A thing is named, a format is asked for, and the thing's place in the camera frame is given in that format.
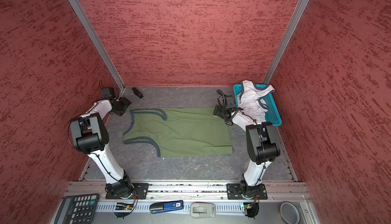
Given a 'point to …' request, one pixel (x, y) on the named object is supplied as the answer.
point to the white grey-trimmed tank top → (249, 100)
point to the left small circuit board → (122, 206)
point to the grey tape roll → (288, 213)
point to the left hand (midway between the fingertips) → (129, 107)
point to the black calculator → (77, 209)
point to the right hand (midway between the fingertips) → (218, 114)
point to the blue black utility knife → (160, 206)
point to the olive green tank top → (182, 131)
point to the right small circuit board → (247, 206)
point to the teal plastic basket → (269, 100)
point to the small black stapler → (137, 92)
